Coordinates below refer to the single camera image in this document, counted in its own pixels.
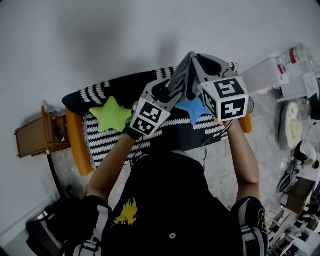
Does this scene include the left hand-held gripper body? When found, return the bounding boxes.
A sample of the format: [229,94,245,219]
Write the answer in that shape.
[129,89,172,137]

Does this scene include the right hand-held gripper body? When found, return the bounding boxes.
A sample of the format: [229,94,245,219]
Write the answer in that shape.
[197,67,250,123]

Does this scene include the grey shorts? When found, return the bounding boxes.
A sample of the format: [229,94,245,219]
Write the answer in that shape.
[167,51,201,101]

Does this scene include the person's left forearm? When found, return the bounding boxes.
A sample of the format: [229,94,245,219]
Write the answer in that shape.
[87,132,137,201]

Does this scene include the person's right forearm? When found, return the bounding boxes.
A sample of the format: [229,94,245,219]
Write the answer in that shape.
[223,118,261,208]

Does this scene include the person's left hand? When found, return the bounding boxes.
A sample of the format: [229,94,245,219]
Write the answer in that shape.
[123,119,145,141]

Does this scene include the blue star pillow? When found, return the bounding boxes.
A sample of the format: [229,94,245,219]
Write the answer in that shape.
[174,97,212,126]

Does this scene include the green star pillow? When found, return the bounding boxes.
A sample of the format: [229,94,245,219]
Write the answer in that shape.
[88,96,133,133]

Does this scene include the white water dispenser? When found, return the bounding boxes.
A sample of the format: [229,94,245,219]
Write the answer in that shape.
[239,57,291,95]

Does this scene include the egg shaped floor cushion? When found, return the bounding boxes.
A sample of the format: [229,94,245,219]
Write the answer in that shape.
[278,101,303,151]

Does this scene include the clear water bottle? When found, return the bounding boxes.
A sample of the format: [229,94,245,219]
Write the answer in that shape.
[277,44,315,76]

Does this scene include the white cabinet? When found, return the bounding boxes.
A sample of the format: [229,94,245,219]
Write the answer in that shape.
[276,72,320,102]

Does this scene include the person's black shirt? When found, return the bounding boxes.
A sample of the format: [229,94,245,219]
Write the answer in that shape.
[62,149,270,256]

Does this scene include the wooden side table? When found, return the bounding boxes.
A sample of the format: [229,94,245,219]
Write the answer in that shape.
[14,109,72,159]

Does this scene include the white floor cable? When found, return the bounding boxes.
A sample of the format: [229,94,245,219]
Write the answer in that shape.
[220,138,231,207]

